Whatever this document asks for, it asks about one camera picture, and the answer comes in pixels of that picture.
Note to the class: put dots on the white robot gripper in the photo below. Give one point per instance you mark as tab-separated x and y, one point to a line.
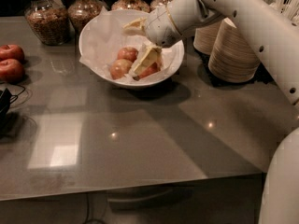
159	26

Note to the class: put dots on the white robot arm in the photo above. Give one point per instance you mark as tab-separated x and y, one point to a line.
274	39

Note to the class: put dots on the red apple with sticker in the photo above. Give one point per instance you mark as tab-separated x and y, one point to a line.
127	53

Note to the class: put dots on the front red apple in bowl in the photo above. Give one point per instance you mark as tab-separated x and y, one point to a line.
154	68

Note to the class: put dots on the white ceramic bowl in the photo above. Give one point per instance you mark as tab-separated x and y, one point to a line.
130	84

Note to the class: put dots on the front left apple in bowl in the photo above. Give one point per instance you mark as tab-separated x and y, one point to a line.
120	68

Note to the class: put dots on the white paper bowl liner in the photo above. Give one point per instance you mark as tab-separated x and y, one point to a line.
102	38

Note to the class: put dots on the upper red apple on table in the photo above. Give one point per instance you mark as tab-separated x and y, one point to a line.
11	52

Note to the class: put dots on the red apple on table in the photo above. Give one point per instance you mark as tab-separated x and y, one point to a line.
11	52
11	71

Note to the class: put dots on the lower red apple on table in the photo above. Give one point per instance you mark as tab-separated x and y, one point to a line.
11	71

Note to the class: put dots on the rear stack of paper bowls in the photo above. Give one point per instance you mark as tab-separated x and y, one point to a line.
205	38

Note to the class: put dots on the stack of paper bowls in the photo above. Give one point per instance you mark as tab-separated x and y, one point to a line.
231	58
205	38

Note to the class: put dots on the front stack of paper bowls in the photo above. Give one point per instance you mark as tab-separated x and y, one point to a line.
231	58

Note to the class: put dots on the leftmost glass cereal jar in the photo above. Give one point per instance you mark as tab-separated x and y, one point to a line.
49	21

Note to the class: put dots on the black object with cable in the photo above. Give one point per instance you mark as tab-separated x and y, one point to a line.
8	118

